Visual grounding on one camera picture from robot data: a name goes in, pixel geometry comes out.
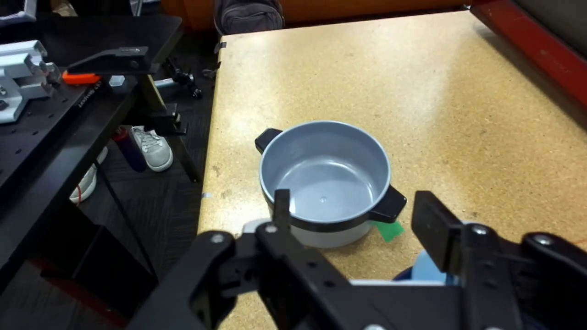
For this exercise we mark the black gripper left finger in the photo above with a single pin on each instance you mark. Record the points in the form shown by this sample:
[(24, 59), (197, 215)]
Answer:
[(244, 281)]

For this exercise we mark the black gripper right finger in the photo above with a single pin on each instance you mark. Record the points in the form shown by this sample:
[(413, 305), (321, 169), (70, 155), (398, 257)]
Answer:
[(519, 281)]

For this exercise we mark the blue plastic cup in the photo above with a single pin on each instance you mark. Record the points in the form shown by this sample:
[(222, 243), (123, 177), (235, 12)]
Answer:
[(428, 268)]

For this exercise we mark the green tape piece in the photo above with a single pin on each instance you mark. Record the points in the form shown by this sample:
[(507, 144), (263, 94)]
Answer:
[(389, 232)]

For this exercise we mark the white shoe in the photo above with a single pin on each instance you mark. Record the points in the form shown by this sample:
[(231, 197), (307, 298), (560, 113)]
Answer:
[(153, 149), (85, 184)]

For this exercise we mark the black clamp stand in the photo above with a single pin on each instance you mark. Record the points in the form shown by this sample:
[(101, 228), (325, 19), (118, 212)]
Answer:
[(147, 98)]

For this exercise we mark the red and black microwave oven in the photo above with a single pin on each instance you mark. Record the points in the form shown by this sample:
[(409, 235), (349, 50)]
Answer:
[(538, 48)]

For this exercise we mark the black perforated side table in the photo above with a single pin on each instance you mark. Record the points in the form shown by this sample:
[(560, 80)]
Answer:
[(55, 140)]

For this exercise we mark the dark backpack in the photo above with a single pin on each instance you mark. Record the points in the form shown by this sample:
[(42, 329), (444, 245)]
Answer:
[(250, 15)]

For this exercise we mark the aluminium extrusion bracket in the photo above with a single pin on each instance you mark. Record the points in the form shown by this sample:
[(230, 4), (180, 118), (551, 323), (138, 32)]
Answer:
[(20, 74)]

